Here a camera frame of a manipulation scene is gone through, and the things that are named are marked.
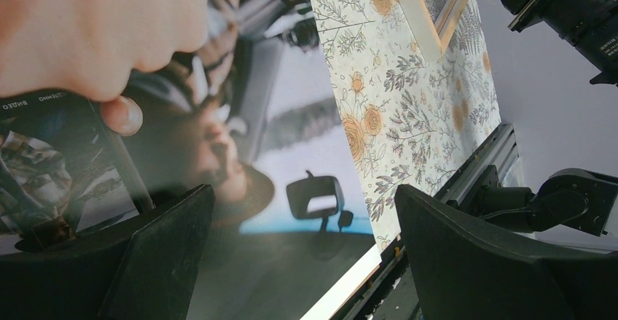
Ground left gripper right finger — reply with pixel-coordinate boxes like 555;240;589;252
394;184;618;320

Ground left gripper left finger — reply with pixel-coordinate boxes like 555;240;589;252
1;185;215;319

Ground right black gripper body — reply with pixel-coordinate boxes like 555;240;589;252
500;0;617;85

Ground light wooden picture frame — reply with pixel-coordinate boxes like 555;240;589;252
398;0;469;61

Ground photo print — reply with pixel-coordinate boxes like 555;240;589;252
1;0;380;319

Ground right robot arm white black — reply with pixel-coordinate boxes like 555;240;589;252
458;0;617;236

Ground floral patterned table mat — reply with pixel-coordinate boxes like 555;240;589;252
311;0;501;251

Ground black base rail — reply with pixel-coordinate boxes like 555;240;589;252
334;124;519;319

